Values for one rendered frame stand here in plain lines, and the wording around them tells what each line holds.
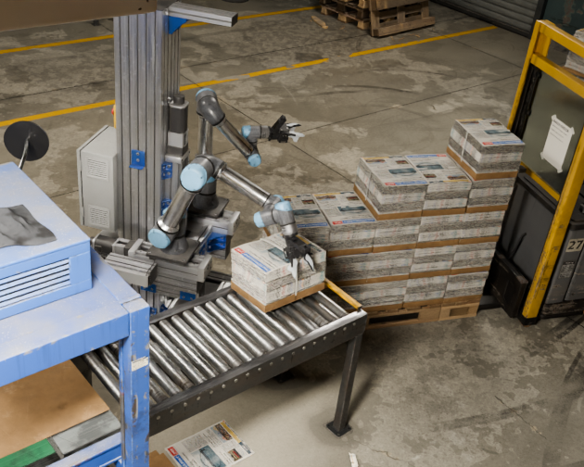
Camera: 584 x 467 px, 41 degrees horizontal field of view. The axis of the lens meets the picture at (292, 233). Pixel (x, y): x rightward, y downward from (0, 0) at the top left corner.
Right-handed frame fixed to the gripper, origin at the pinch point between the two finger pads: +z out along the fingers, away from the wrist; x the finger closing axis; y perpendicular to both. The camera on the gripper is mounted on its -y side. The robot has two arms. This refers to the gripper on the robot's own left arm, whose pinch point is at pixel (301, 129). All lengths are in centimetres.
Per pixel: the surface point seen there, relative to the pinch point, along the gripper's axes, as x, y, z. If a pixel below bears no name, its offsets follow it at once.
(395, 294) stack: 49, 91, 64
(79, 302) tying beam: 190, -57, -119
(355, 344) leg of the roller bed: 128, 44, 9
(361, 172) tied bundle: 11.3, 23.3, 38.2
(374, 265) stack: 47, 66, 45
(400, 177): 30, 13, 55
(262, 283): 116, 11, -40
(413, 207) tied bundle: 39, 28, 64
